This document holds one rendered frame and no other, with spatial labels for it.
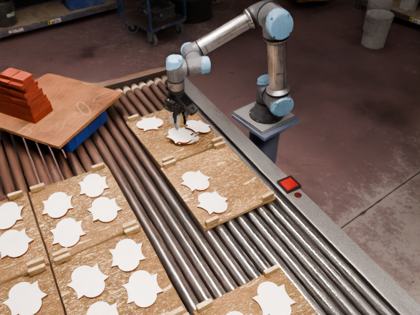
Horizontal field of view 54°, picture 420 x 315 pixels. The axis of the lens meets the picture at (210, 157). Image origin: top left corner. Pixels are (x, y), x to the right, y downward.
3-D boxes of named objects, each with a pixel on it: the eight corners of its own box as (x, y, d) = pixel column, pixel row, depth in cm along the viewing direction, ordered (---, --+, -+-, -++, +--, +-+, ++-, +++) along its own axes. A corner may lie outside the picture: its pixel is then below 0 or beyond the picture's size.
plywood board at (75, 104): (49, 75, 236) (48, 72, 235) (122, 94, 220) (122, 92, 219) (-22, 122, 202) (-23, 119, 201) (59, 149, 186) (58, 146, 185)
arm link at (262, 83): (273, 91, 228) (275, 69, 219) (283, 104, 218) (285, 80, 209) (252, 95, 226) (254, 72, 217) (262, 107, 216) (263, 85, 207)
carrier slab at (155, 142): (184, 104, 231) (184, 102, 230) (224, 143, 205) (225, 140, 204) (125, 124, 218) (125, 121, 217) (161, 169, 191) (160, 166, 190)
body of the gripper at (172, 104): (175, 103, 201) (174, 81, 193) (189, 109, 197) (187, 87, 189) (164, 110, 196) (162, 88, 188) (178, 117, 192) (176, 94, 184)
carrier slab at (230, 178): (225, 146, 203) (225, 143, 202) (276, 199, 177) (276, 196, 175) (160, 170, 190) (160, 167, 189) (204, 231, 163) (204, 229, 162)
